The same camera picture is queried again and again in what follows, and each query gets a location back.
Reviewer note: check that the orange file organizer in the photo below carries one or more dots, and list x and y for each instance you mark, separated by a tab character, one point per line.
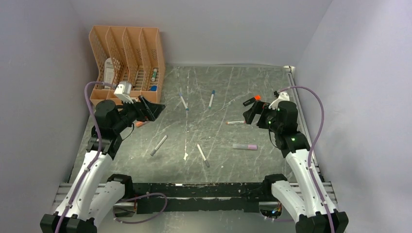
135	52

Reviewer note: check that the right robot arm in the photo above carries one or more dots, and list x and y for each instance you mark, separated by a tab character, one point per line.
313	211

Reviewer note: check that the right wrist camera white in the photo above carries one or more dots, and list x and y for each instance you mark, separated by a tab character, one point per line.
282	96

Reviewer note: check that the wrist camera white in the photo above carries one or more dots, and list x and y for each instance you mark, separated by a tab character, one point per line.
122	91
282	96

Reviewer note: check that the white pen blue cap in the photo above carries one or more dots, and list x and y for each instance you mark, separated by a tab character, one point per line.
183	102

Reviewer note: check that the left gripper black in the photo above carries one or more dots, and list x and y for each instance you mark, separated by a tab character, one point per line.
153	109

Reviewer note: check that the green white tube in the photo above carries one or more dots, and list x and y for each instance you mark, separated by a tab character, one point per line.
154	75

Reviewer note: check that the white packet in organizer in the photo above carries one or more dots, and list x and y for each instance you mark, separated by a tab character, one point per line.
109	72

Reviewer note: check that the white marker orange end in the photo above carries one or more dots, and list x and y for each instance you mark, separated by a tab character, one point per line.
235	122

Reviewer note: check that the white pen grey cap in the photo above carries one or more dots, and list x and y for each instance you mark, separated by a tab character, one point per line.
203	156

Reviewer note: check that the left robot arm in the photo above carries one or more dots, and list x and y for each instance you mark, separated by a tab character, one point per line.
82	210

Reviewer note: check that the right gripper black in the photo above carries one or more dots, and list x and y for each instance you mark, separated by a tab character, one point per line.
249	114

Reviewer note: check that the black base frame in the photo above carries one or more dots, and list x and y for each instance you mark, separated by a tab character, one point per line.
193	197

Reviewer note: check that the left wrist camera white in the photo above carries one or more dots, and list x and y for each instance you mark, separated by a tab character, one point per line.
122	91

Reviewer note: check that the black orange highlighter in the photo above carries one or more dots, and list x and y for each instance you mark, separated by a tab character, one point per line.
251	100

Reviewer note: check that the white pen teal cap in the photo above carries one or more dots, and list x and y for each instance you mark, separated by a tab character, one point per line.
211	99

